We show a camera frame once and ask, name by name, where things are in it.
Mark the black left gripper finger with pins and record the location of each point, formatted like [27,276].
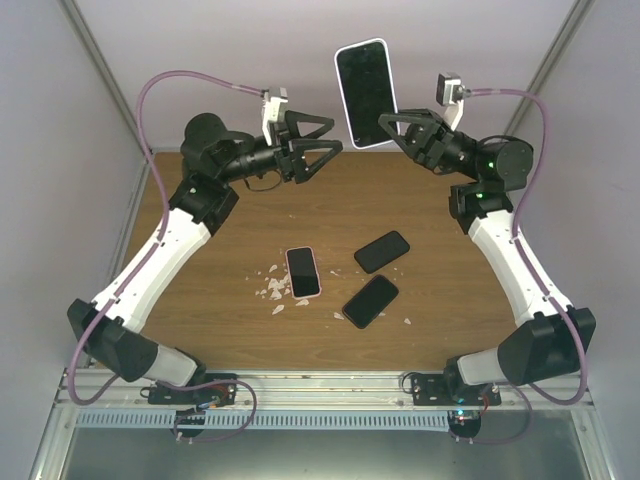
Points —
[294,119]
[311,155]

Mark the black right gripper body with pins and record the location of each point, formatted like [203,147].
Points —
[448,161]

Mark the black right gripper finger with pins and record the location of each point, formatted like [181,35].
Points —
[413,147]
[409,124]

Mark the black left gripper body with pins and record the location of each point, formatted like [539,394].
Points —
[285,158]

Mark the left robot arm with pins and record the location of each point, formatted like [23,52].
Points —
[109,327]

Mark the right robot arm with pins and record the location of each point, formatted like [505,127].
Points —
[552,335]

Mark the phone in pink case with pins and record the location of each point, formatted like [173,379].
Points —
[303,273]

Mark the black phone upper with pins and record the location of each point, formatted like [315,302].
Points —
[381,251]

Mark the black phone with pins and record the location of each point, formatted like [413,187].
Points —
[369,302]
[381,251]

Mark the black phone lower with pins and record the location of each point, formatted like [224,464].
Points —
[369,302]

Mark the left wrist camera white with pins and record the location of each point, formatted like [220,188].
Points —
[274,105]

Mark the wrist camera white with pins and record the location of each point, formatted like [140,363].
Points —
[450,94]
[274,105]

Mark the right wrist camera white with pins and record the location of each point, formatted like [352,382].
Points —
[450,94]

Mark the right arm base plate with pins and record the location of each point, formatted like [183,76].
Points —
[466,406]

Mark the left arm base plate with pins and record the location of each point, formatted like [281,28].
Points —
[194,404]

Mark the grey slotted cable duct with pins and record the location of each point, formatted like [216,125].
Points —
[268,420]

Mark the aluminium rail frame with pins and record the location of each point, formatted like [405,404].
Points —
[525,437]

